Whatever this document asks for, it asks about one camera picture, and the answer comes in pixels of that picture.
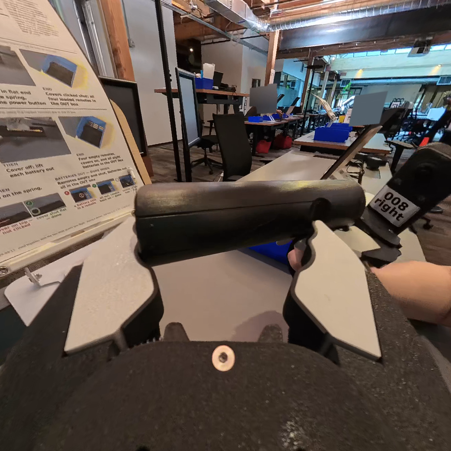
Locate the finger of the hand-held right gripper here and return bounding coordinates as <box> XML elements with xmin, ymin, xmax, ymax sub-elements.
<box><xmin>336</xmin><ymin>224</ymin><xmax>382</xmax><ymax>257</ymax></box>

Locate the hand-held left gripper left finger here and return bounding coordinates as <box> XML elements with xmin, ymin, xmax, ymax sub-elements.
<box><xmin>64</xmin><ymin>215</ymin><xmax>165</xmax><ymax>353</ymax></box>

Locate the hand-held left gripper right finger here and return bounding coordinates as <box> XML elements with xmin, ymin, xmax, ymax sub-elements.
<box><xmin>283</xmin><ymin>220</ymin><xmax>383</xmax><ymax>360</ymax></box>

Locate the black remote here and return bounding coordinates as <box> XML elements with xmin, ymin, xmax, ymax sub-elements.
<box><xmin>134</xmin><ymin>179</ymin><xmax>368</xmax><ymax>268</ymax></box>

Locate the person's right hand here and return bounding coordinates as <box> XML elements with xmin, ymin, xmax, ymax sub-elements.
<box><xmin>287</xmin><ymin>242</ymin><xmax>451</xmax><ymax>327</ymax></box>

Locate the white stand base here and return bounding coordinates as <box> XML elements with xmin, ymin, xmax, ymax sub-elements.
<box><xmin>4</xmin><ymin>238</ymin><xmax>101</xmax><ymax>327</ymax></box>

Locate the blue plastic bin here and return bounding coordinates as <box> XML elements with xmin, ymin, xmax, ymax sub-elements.
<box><xmin>313</xmin><ymin>123</ymin><xmax>352</xmax><ymax>144</ymax></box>
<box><xmin>246</xmin><ymin>241</ymin><xmax>297</xmax><ymax>265</ymax></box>

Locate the instruction sheet on stand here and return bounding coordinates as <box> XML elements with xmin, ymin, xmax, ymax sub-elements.
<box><xmin>0</xmin><ymin>97</ymin><xmax>153</xmax><ymax>279</ymax></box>

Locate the black office chair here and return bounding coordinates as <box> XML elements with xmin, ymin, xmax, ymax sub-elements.
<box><xmin>212</xmin><ymin>112</ymin><xmax>253</xmax><ymax>182</ymax></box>

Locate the printed instruction poster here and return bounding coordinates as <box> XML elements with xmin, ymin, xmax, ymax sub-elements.
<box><xmin>0</xmin><ymin>0</ymin><xmax>146</xmax><ymax>265</ymax></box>

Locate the black display on stand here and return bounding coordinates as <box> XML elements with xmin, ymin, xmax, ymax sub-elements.
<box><xmin>99</xmin><ymin>76</ymin><xmax>149</xmax><ymax>158</ymax></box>
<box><xmin>154</xmin><ymin>0</ymin><xmax>203</xmax><ymax>183</ymax></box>

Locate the wooden pillar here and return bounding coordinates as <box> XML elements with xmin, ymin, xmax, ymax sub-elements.
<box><xmin>97</xmin><ymin>0</ymin><xmax>136</xmax><ymax>82</ymax></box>

